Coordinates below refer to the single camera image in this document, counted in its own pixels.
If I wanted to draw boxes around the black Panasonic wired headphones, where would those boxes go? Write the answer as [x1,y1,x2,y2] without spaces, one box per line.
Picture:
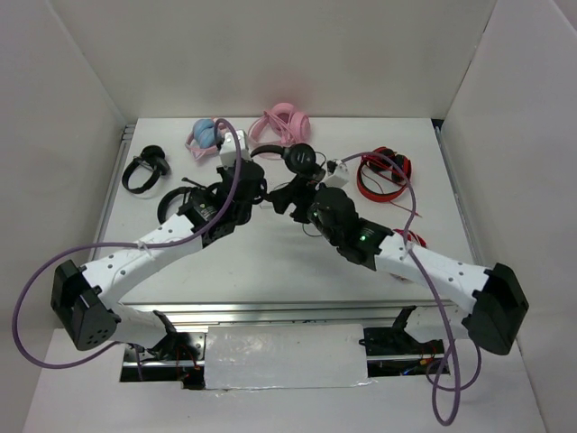
[249,143,330,240]

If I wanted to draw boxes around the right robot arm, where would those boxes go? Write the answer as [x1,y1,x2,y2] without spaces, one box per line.
[266,180,529,355]

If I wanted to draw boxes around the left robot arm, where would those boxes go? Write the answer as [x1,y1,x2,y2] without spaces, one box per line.
[50,160,266,360]

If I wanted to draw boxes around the pink blue cat-ear headphones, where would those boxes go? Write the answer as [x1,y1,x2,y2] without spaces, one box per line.
[185,118,223,162]

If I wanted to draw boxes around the pink gaming headphones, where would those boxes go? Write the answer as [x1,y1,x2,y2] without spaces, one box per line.
[248,103,311,161]

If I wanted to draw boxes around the folded red headphones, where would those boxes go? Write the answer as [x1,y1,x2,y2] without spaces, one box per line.
[391,227,427,284]

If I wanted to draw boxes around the small black headphones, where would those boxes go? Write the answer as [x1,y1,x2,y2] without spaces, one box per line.
[122,145,171,195]

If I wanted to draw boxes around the black headset with microphone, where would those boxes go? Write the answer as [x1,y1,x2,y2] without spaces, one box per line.
[156,177,217,224]

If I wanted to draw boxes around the white taped cover sheet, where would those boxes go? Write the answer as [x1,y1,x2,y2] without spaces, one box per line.
[204,324,369,390]

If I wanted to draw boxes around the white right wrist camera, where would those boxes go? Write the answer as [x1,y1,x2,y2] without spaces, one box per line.
[323,160,350,188]

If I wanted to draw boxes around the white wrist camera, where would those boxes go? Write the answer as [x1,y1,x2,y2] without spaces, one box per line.
[323,160,350,188]
[219,130,252,168]

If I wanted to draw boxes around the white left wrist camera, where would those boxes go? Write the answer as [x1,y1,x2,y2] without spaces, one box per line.
[219,130,252,168]

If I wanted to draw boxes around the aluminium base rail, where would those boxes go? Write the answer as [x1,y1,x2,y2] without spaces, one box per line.
[129,300,441,327]

